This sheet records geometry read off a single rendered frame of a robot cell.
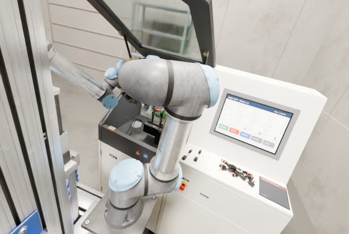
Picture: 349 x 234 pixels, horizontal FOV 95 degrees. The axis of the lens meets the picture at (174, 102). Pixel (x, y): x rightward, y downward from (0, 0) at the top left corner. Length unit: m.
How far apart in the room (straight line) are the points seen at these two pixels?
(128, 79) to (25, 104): 0.20
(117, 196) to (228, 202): 0.75
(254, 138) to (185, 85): 0.92
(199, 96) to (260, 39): 3.26
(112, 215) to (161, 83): 0.56
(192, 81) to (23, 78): 0.33
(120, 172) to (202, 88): 0.42
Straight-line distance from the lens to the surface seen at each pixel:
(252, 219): 1.27
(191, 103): 0.39
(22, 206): 0.56
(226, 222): 1.35
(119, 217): 0.75
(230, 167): 1.16
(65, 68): 0.79
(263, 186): 1.23
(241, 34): 3.56
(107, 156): 1.57
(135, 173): 0.63
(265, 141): 1.23
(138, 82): 0.36
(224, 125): 1.20
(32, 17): 0.41
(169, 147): 0.51
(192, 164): 1.13
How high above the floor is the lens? 1.74
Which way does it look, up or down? 24 degrees down
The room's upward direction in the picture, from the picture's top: 11 degrees clockwise
